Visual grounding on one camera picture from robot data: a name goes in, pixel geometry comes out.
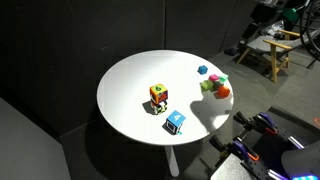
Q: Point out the light blue plushy cube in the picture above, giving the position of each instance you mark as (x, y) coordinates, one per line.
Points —
(174, 122)

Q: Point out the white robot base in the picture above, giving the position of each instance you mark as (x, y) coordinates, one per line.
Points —
(302, 164)

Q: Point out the orange plushy cube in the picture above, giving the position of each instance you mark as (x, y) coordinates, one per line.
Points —
(158, 93)

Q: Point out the black white patterned plushy cube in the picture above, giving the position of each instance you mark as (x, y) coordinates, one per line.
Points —
(159, 108)

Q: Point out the round white table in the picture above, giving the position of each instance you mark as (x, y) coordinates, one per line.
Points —
(123, 99)

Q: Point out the small blue block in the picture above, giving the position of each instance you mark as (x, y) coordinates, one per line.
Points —
(202, 69)

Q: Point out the small pink block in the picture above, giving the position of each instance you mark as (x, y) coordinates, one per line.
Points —
(214, 78)

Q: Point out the small dark grey block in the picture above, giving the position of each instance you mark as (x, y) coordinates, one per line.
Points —
(217, 85)

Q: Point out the small orange block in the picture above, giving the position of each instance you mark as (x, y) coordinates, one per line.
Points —
(223, 91)

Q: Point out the small mint green block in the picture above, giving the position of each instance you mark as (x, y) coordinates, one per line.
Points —
(223, 77)

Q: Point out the purple orange clamp lower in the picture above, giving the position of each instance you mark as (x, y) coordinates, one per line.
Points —
(238, 148)

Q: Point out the purple orange clamp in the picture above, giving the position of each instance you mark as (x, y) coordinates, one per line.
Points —
(261, 123)
(238, 148)

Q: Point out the purple orange clamp upper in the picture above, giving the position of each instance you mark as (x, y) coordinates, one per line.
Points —
(261, 123)

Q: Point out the wooden chair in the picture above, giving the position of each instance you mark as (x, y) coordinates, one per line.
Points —
(279, 50)

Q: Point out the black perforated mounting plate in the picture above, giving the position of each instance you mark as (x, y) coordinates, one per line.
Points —
(292, 134)

